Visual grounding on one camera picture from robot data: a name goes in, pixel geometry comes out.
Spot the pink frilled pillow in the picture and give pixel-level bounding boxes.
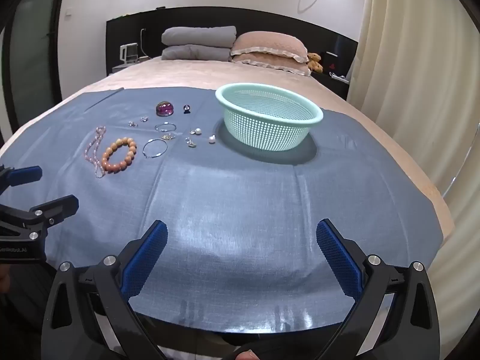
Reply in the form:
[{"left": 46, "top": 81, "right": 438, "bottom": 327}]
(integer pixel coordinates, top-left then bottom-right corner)
[
  {"left": 230, "top": 53, "right": 312, "bottom": 76},
  {"left": 230, "top": 32, "right": 309, "bottom": 64}
]

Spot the pink bead necklace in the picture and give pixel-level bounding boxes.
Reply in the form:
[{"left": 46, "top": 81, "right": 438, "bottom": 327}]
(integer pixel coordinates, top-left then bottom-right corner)
[{"left": 85, "top": 126, "right": 107, "bottom": 179}]

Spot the large silver bangle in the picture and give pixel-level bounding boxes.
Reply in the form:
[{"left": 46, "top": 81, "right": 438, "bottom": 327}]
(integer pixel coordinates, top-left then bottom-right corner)
[{"left": 142, "top": 139, "right": 168, "bottom": 158}]

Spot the orange bead bracelet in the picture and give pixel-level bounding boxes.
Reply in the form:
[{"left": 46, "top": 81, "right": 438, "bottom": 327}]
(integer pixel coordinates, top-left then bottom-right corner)
[{"left": 101, "top": 137, "right": 138, "bottom": 174}]

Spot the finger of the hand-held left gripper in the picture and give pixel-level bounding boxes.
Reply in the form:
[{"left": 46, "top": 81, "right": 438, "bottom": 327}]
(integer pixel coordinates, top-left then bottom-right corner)
[
  {"left": 0, "top": 165, "right": 43, "bottom": 196},
  {"left": 0, "top": 194, "right": 79, "bottom": 241}
]

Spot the black headboard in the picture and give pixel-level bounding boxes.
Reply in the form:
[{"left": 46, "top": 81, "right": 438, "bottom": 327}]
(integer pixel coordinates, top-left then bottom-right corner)
[{"left": 106, "top": 6, "right": 359, "bottom": 100}]

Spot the dark glass door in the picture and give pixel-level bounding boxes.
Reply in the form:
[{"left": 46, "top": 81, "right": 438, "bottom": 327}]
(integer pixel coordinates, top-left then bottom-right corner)
[{"left": 0, "top": 0, "right": 72, "bottom": 151}]

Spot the bed with beige bedspread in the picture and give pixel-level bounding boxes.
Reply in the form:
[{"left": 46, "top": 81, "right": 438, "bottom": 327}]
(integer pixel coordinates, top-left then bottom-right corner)
[{"left": 0, "top": 57, "right": 456, "bottom": 233}]

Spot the blue-grey cloth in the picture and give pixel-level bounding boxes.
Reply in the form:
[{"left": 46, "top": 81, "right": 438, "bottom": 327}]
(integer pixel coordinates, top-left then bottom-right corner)
[{"left": 0, "top": 87, "right": 445, "bottom": 334}]

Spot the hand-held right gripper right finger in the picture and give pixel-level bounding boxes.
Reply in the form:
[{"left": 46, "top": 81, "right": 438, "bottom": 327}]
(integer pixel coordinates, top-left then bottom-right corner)
[{"left": 316, "top": 218, "right": 440, "bottom": 360}]

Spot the brown teddy bear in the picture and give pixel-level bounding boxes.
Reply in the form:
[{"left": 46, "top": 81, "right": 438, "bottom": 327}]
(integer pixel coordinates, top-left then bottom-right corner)
[{"left": 307, "top": 52, "right": 324, "bottom": 74}]

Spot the mint green plastic basket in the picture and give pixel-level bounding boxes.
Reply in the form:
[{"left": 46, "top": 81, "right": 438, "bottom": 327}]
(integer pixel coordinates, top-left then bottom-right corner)
[{"left": 215, "top": 83, "right": 324, "bottom": 152}]

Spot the black nightstand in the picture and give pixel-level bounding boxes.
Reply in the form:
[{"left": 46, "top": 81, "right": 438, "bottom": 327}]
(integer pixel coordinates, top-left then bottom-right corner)
[{"left": 310, "top": 70, "right": 351, "bottom": 101}]

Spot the white bedside appliance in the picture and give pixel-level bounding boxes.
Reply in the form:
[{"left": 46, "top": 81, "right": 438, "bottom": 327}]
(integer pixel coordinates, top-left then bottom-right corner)
[{"left": 119, "top": 43, "right": 140, "bottom": 64}]

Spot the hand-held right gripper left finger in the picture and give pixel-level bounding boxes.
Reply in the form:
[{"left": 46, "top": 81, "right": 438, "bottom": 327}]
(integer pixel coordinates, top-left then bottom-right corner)
[{"left": 40, "top": 219, "right": 169, "bottom": 360}]

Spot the cream curtain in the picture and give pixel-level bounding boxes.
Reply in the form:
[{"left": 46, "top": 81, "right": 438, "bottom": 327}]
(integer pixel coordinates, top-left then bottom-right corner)
[{"left": 347, "top": 0, "right": 480, "bottom": 233}]

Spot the grey pillow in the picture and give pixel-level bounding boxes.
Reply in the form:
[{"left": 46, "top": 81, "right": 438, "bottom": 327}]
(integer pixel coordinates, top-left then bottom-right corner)
[
  {"left": 161, "top": 26, "right": 238, "bottom": 47},
  {"left": 161, "top": 44, "right": 232, "bottom": 61}
]

